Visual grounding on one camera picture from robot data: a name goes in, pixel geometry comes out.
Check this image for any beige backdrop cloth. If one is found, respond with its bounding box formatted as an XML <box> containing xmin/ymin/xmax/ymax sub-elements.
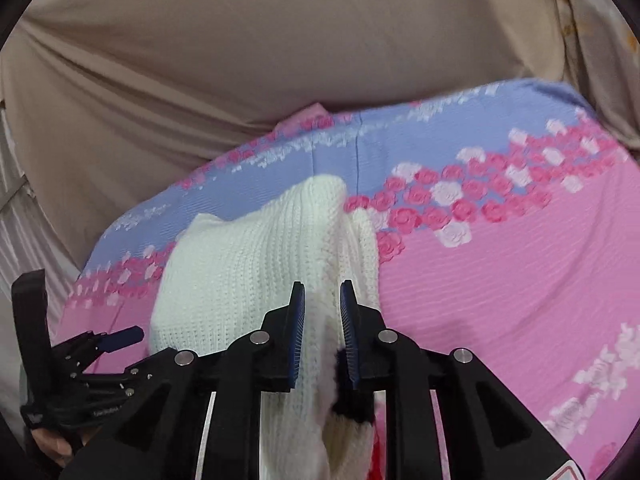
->
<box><xmin>0</xmin><ymin>0</ymin><xmax>606</xmax><ymax>281</ymax></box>

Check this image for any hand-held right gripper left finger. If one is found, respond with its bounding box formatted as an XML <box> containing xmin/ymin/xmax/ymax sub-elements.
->
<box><xmin>65</xmin><ymin>281</ymin><xmax>306</xmax><ymax>480</ymax></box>

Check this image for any white ribbed cloth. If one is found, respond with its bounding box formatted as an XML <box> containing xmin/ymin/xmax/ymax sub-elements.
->
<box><xmin>0</xmin><ymin>102</ymin><xmax>83</xmax><ymax>411</ymax></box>

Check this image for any person's left hand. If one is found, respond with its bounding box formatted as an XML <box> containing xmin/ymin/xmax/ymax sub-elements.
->
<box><xmin>29</xmin><ymin>427</ymin><xmax>93</xmax><ymax>468</ymax></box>

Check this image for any pale floral blanket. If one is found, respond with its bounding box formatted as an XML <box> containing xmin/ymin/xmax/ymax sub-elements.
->
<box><xmin>545</xmin><ymin>0</ymin><xmax>640</xmax><ymax>152</ymax></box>

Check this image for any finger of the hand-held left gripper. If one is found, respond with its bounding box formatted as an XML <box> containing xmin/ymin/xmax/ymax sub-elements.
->
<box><xmin>52</xmin><ymin>326</ymin><xmax>146</xmax><ymax>378</ymax></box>
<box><xmin>80</xmin><ymin>347</ymin><xmax>176</xmax><ymax>403</ymax></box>

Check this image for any pink floral bed sheet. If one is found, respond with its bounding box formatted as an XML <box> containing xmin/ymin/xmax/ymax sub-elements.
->
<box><xmin>50</xmin><ymin>79</ymin><xmax>640</xmax><ymax>480</ymax></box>

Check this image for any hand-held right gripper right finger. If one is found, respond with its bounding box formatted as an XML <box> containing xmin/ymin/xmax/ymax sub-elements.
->
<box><xmin>339</xmin><ymin>280</ymin><xmax>587</xmax><ymax>480</ymax></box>

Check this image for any white red black knit sweater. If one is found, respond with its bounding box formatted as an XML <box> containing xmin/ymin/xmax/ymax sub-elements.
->
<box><xmin>149</xmin><ymin>173</ymin><xmax>397</xmax><ymax>480</ymax></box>

